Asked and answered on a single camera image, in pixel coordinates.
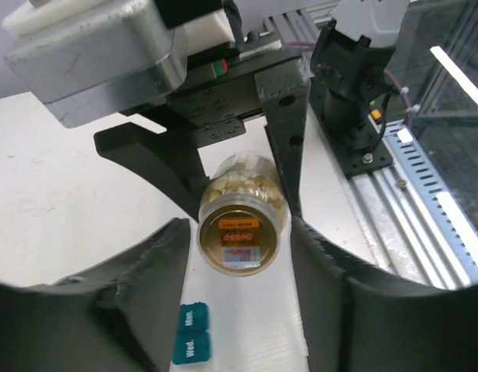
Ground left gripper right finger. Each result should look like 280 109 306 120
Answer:
291 217 478 371

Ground teal pill box compartments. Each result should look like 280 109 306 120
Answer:
172 302 211 366

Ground amber pill bottle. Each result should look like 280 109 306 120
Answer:
197 152 287 277

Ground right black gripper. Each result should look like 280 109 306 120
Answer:
94 49 311 220

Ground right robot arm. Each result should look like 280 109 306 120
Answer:
94 1 408 217

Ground grey slotted cable duct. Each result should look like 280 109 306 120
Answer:
385 121 478 282

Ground aluminium front rail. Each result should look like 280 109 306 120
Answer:
261 0 478 288

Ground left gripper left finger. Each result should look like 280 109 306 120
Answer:
0 219 191 371

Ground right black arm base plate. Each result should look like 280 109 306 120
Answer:
321 117 394 179

